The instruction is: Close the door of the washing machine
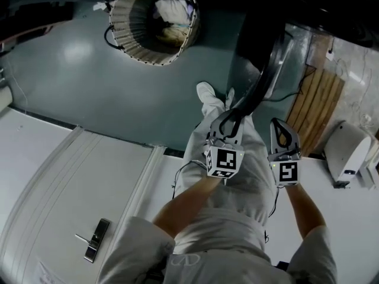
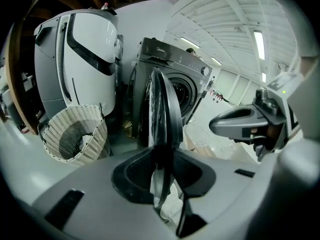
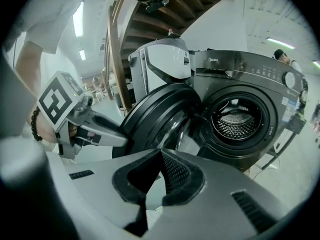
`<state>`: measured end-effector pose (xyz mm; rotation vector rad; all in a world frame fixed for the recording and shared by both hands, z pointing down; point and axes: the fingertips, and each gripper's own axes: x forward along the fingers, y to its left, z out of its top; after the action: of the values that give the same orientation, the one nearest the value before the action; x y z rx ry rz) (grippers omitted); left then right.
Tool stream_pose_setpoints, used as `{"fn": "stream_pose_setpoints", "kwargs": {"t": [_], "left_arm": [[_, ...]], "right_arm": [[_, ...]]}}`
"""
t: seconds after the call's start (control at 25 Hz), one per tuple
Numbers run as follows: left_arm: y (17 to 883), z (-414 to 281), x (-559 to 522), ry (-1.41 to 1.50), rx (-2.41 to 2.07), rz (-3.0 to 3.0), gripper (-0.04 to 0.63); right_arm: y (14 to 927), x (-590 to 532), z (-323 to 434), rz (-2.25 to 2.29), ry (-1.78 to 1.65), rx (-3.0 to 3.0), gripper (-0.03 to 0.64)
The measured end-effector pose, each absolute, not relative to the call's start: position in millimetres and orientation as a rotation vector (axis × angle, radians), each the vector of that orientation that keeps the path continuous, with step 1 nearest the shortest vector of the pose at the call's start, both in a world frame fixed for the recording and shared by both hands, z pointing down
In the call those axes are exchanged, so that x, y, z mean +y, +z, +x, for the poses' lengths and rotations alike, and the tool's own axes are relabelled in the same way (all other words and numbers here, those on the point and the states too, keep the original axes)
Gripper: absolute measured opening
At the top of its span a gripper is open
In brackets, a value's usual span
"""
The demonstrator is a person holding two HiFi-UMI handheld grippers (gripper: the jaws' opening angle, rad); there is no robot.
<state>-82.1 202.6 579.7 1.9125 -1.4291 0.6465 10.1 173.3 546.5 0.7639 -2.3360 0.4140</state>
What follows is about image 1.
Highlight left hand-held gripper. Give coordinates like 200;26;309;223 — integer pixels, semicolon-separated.
205;110;245;179

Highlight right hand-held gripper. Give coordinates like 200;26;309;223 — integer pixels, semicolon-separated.
267;117;301;187

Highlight person's left forearm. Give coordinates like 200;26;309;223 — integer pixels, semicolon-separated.
152;175;229;239

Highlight person's right forearm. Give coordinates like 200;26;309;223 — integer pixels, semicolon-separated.
284;183;328;242

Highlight white room door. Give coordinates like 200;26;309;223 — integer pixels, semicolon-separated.
0;125;166;284

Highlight person's right white shoe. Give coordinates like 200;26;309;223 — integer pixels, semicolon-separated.
225;87;236;111

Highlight person's white shoe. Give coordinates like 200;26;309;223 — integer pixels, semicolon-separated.
225;87;236;111
196;80;217;103

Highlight person's white trousers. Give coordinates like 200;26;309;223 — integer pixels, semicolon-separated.
174;95;278;242

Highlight wooden slat board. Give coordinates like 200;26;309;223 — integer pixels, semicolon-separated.
285;31;346;157

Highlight person's left white shoe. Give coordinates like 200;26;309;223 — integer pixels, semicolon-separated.
196;80;217;103

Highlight white rounded appliance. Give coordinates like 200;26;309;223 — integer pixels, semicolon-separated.
323;120;372;189

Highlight white box unit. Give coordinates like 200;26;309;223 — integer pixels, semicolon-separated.
359;140;379;191

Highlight beige garment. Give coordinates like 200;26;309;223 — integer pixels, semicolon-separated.
155;25;190;49

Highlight person's white shirt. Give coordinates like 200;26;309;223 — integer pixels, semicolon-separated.
97;205;338;284

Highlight white garment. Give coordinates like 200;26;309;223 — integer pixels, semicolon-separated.
152;0;196;26

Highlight slatted white laundry basket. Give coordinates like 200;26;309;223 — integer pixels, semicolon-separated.
107;0;202;67

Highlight dark bench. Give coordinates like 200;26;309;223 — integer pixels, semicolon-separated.
0;0;75;53

